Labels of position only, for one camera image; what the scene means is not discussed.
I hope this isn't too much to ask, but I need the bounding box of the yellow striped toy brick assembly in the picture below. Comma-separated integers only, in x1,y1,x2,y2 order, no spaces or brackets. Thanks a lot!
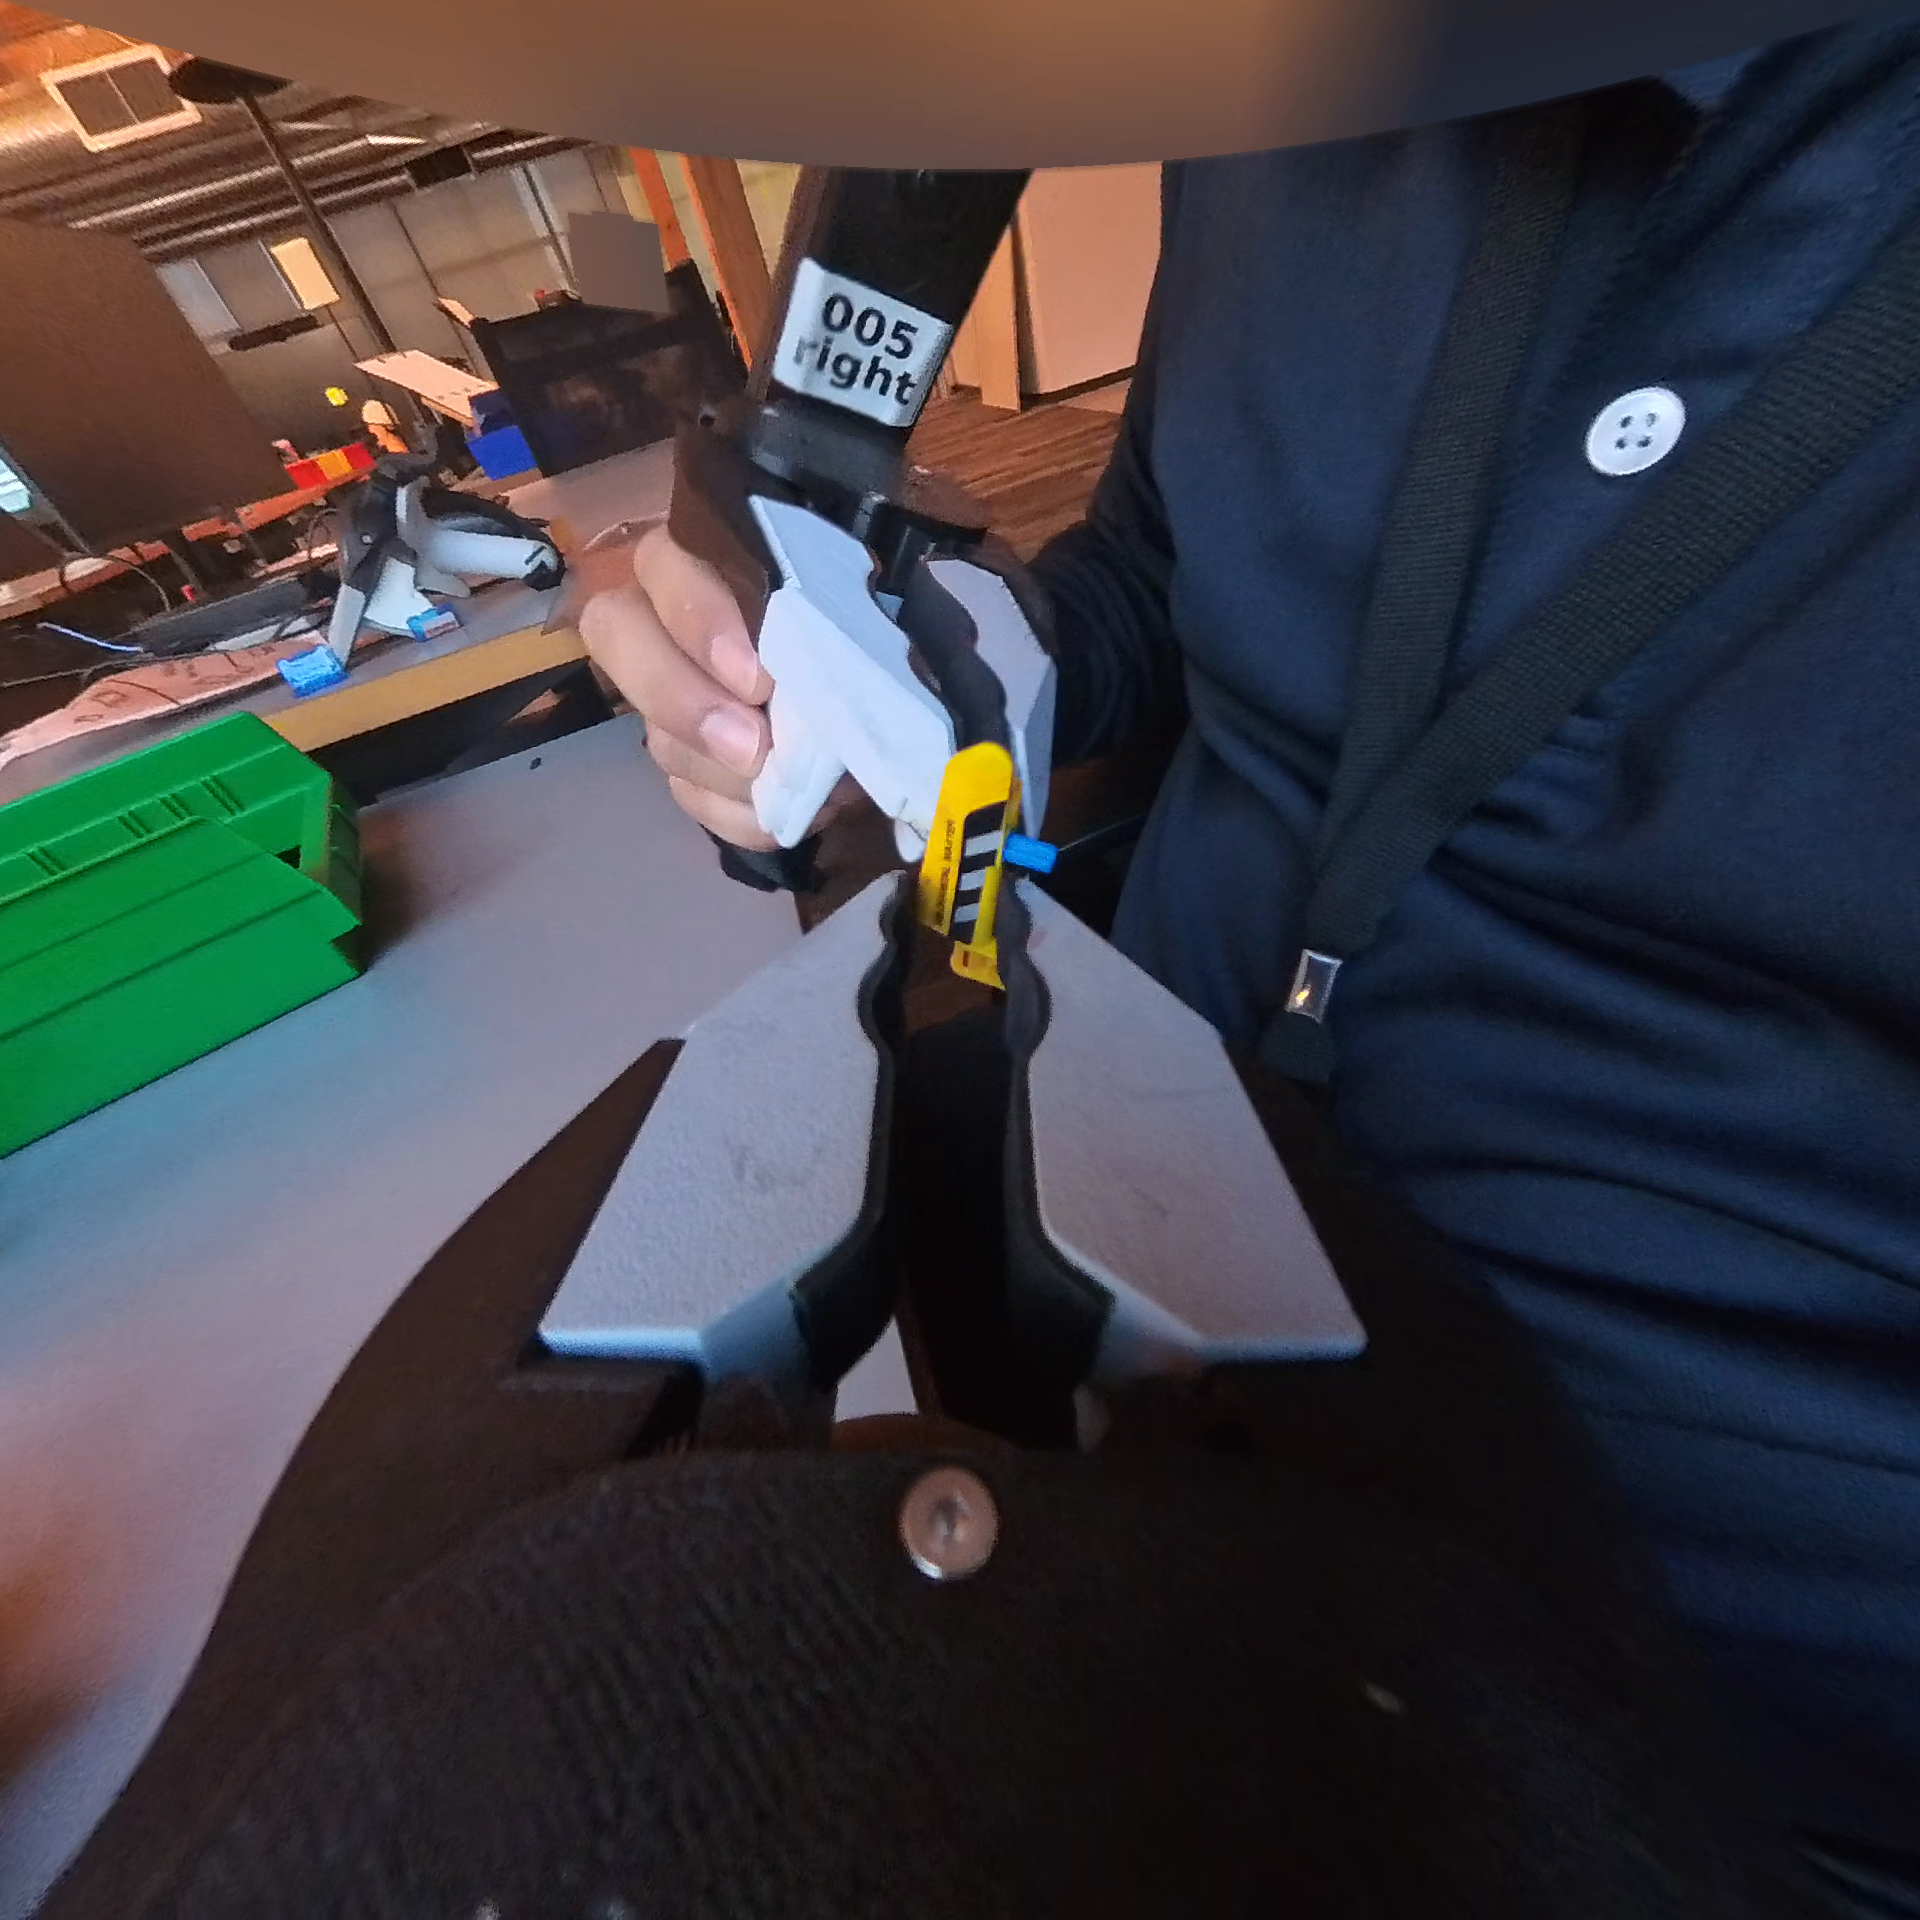
911,739,1062,992

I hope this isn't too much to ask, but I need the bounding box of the black computer monitor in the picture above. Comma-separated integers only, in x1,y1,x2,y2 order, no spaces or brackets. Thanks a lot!
0,218,290,560

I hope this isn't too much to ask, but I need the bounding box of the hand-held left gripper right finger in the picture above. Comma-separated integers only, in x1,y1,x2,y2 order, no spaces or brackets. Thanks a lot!
1014,884,1370,1394

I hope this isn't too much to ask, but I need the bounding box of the person's right hand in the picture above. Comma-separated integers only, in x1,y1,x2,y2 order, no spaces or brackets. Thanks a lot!
579,521,780,849

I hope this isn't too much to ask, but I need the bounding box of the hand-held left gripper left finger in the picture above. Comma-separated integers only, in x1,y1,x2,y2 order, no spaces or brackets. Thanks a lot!
538,879,915,1394

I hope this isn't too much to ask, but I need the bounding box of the black shoulder strap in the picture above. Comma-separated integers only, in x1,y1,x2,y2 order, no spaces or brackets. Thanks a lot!
1260,89,1920,1088

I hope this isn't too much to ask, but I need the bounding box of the white jacket button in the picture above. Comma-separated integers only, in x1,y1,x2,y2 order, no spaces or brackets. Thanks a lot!
1583,386,1689,481

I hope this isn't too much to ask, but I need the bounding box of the green plastic bin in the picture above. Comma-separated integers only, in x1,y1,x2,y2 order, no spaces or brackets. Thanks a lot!
0,708,367,1162

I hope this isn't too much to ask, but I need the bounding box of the light wooden table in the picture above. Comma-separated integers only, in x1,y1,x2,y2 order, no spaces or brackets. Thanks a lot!
0,442,684,768

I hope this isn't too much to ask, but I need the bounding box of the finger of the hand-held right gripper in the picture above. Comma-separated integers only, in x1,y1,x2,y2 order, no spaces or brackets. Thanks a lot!
748,499,965,864
900,555,1059,845

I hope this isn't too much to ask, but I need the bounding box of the person's right forearm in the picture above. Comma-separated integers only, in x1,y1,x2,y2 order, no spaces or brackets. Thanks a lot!
1026,435,1202,932

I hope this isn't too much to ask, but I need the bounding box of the spare hand-held gripper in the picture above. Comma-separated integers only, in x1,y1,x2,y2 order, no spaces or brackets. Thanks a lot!
322,463,570,663

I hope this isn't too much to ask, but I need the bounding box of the person in navy shirt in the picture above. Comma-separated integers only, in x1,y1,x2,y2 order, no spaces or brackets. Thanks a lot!
1035,17,1920,1920

